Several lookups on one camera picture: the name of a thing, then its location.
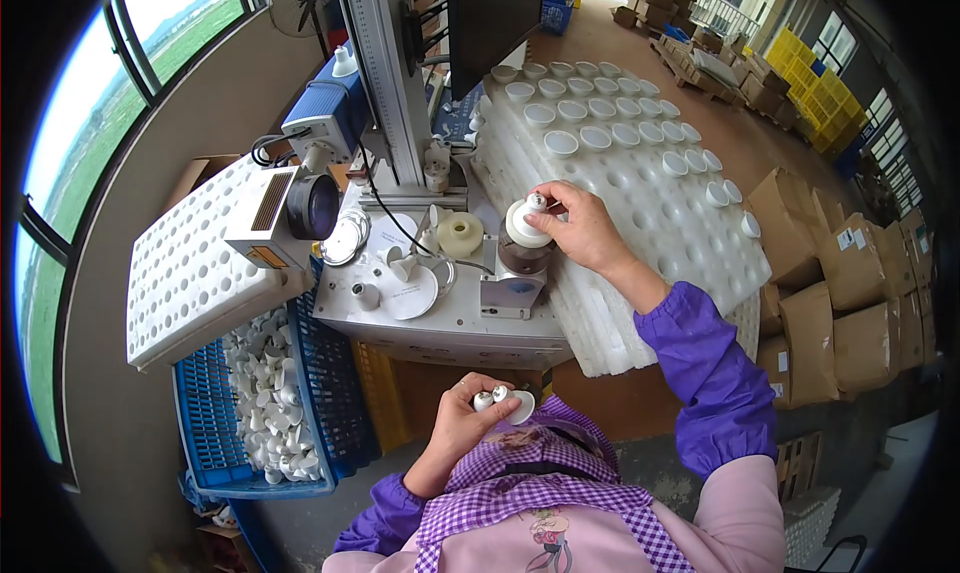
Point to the round white disc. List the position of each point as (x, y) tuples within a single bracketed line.
[(411, 294), (394, 232)]

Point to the person's left fingers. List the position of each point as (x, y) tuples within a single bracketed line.
[(472, 382)]

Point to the person's right thumb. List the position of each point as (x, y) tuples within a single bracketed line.
[(538, 225)]

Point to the grey metal machine base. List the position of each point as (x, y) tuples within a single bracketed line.
[(450, 325)]

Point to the person's body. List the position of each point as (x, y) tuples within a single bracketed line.
[(570, 528)]

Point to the large window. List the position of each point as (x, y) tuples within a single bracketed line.
[(82, 168)]

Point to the white fitting on machine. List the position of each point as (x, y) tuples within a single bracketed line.
[(436, 166)]

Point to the stack of brown cardboard boxes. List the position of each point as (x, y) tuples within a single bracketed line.
[(847, 303)]

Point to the rows of white lamp cups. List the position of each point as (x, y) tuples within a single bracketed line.
[(600, 115)]

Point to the person's right hand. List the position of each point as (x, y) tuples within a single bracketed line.
[(585, 228)]

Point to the person's right fingers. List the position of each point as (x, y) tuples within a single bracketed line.
[(562, 211)]

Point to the row of windows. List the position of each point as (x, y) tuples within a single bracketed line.
[(881, 115)]

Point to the black standing fan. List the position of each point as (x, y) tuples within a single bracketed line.
[(300, 7)]

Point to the black monitor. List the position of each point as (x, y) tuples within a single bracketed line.
[(491, 25)]

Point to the white foam tray with holes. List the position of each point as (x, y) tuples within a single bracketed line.
[(187, 273)]

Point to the blue white laser marker head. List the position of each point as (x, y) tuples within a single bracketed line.
[(322, 123)]

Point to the stack of round metal lids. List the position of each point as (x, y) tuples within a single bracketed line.
[(343, 237)]

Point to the small blue crate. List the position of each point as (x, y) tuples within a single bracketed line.
[(556, 7)]

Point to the yellow plastic crate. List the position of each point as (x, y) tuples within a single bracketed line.
[(379, 400)]

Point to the person's left thumb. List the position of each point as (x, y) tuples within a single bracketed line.
[(501, 417)]

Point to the stack of white foam trays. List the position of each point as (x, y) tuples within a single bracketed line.
[(660, 243)]

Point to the person's right index finger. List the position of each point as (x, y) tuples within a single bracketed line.
[(546, 189)]

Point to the stack of yellow crates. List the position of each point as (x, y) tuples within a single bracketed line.
[(817, 85)]

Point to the grey metal machine column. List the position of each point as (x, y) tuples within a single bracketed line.
[(386, 70)]

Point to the blue plastic crate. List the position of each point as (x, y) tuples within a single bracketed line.
[(202, 415)]

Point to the grey cylinder fixture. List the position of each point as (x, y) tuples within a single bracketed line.
[(517, 273)]

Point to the pile of white lamp parts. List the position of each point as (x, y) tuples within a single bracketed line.
[(274, 400)]

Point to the white lamp housing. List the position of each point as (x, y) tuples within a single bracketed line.
[(429, 241), (343, 61), (403, 267), (519, 224), (482, 401), (520, 406), (367, 295)]

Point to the person's left hand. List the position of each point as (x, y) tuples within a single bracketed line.
[(457, 427)]

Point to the pallet of cartons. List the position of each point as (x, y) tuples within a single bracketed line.
[(705, 55)]

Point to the open cardboard box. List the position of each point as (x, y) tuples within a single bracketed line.
[(196, 175)]

